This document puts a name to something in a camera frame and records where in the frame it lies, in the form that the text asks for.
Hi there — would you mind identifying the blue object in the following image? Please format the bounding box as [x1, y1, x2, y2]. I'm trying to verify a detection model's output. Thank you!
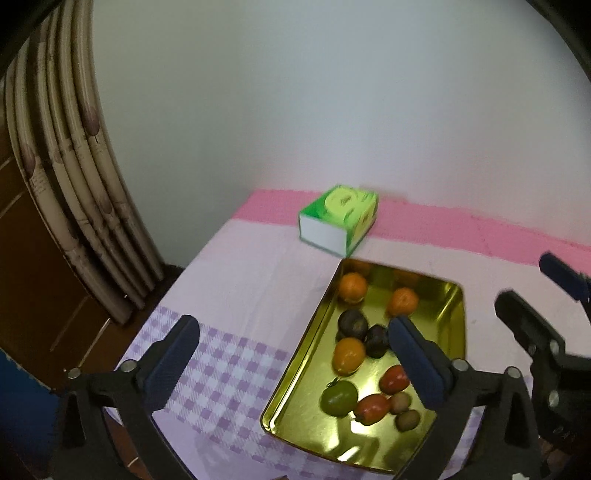
[0, 348, 61, 480]

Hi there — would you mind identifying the green tissue box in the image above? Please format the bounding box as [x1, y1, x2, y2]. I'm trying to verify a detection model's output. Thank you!
[298, 185, 380, 258]

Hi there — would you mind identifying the red tomato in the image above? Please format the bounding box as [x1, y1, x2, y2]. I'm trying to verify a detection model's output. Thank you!
[379, 364, 411, 394]
[353, 393, 392, 426]

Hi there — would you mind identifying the pink and purple checked tablecloth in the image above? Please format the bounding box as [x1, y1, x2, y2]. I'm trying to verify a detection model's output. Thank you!
[104, 215, 591, 480]

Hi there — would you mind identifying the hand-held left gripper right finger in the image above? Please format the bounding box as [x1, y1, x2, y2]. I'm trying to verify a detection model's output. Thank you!
[388, 316, 541, 480]

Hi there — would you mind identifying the green tomato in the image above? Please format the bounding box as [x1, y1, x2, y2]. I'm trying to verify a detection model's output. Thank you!
[321, 379, 359, 417]

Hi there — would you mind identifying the pink foam mat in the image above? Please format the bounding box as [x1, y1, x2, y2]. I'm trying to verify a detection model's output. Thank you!
[233, 188, 591, 268]

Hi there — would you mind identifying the orange mandarin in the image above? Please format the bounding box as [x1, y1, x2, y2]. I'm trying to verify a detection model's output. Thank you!
[387, 287, 420, 318]
[339, 272, 369, 304]
[333, 337, 367, 376]

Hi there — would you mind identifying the red tin box gold inside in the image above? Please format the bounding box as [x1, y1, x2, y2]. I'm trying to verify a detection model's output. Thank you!
[260, 258, 467, 476]

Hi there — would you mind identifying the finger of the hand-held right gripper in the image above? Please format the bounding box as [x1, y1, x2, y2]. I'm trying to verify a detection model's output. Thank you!
[539, 251, 591, 304]
[495, 290, 567, 366]

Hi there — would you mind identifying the dark purple passion fruit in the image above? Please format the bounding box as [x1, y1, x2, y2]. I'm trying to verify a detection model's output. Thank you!
[337, 309, 369, 340]
[365, 324, 392, 359]

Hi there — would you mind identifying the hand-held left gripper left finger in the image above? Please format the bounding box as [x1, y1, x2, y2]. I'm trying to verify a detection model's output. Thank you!
[51, 315, 201, 480]

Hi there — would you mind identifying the beige patterned curtain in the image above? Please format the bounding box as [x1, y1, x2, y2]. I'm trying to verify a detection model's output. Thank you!
[4, 0, 164, 324]

